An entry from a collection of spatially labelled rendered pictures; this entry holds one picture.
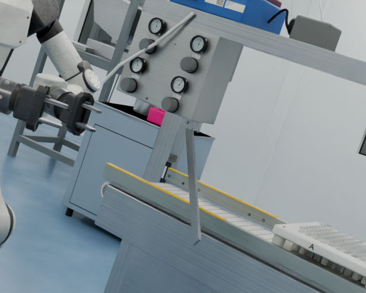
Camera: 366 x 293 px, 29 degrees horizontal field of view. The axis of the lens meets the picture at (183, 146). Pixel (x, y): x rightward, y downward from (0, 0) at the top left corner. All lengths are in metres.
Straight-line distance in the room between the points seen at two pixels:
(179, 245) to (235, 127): 5.47
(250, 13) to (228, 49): 0.09
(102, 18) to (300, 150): 2.36
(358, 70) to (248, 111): 5.60
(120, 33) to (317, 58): 3.98
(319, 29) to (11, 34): 1.04
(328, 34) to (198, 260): 0.55
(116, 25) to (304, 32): 3.98
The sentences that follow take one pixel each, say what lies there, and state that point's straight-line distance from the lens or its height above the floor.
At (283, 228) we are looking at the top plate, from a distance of 1.51.
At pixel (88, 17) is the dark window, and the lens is 8.12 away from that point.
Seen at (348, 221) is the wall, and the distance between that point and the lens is 6.70.
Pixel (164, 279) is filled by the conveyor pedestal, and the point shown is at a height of 0.73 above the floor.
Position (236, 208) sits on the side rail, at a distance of 1.83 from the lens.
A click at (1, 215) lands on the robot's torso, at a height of 0.61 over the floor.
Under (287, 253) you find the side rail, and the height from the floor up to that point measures 0.92.
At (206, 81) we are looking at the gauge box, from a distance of 1.56.
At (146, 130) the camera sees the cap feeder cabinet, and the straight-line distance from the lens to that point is 4.34.
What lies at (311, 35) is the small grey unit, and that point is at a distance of 1.56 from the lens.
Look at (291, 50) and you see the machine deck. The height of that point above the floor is 1.31.
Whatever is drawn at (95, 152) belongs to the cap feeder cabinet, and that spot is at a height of 0.46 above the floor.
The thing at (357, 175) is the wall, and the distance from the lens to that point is 6.67.
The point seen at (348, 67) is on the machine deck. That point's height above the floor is 1.31.
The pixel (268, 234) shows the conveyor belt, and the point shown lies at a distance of 1.75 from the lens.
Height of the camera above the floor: 1.24
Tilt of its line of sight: 7 degrees down
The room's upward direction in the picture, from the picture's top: 19 degrees clockwise
